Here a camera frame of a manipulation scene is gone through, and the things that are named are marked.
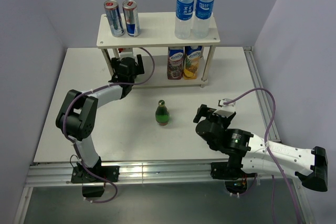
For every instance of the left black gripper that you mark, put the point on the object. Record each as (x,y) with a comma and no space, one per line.
(139,68)

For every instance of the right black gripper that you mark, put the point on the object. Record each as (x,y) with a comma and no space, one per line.
(203,110)

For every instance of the green glass bottle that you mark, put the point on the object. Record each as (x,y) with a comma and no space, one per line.
(162,114)

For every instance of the silver drink can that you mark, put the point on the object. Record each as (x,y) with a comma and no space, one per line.
(112,11)
(131,18)

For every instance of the blue-label water bottle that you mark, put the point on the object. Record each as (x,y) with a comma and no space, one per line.
(203,13)
(183,21)

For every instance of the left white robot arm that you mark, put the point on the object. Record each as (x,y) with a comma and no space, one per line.
(77,115)

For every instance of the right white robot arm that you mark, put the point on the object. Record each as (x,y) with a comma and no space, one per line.
(248,154)

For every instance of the white two-tier wooden shelf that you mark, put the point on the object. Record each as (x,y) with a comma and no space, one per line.
(157,34)

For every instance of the purple grape juice carton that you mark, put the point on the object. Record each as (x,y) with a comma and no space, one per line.
(175,58)

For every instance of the yellow pineapple juice carton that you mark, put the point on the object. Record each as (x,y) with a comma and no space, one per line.
(192,55)

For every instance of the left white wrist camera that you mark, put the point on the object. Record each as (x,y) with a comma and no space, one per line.
(125,52)

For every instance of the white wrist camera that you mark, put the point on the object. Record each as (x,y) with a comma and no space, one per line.
(225,108)
(125,52)

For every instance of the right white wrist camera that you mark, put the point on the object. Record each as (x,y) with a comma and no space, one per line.
(225,108)

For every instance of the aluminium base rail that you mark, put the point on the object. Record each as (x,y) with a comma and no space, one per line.
(148,192)

